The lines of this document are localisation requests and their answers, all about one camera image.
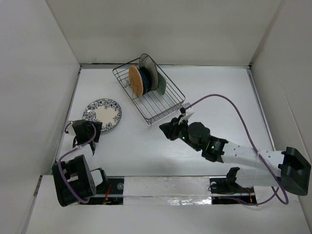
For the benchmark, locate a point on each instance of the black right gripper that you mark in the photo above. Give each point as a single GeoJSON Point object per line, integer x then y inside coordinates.
{"type": "Point", "coordinates": [170, 129]}

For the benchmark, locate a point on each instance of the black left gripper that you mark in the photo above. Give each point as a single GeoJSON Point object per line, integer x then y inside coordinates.
{"type": "Point", "coordinates": [98, 126]}

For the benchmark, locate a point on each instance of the blue white floral plate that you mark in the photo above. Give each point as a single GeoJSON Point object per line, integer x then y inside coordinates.
{"type": "Point", "coordinates": [104, 110]}

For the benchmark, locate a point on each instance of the dark blue leaf-shaped plate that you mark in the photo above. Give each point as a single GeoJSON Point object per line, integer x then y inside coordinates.
{"type": "Point", "coordinates": [145, 81]}

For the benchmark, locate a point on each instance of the orange woven bamboo round plate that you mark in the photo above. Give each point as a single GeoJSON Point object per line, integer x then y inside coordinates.
{"type": "Point", "coordinates": [135, 81]}

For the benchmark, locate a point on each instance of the cream round plate tree drawing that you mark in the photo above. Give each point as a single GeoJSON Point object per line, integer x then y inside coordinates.
{"type": "Point", "coordinates": [150, 65]}

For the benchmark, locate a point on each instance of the black round bowl plate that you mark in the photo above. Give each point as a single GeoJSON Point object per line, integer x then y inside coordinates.
{"type": "Point", "coordinates": [148, 77]}

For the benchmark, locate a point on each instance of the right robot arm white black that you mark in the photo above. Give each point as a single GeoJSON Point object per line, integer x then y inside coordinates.
{"type": "Point", "coordinates": [287, 169]}

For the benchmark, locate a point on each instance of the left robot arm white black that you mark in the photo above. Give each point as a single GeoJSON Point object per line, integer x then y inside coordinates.
{"type": "Point", "coordinates": [73, 179]}

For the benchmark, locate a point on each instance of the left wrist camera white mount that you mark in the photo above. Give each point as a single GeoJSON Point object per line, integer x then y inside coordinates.
{"type": "Point", "coordinates": [69, 128]}

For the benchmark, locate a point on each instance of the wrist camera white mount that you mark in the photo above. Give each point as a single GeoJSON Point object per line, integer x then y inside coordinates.
{"type": "Point", "coordinates": [186, 112]}
{"type": "Point", "coordinates": [69, 128]}

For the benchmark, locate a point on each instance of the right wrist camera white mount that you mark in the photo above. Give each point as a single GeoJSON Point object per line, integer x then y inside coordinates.
{"type": "Point", "coordinates": [186, 112]}

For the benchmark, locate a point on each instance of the grey wire dish rack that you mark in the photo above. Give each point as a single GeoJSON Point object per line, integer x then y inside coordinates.
{"type": "Point", "coordinates": [153, 105]}

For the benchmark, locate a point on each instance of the silver front rail tape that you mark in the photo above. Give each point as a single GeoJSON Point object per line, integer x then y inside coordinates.
{"type": "Point", "coordinates": [173, 190]}

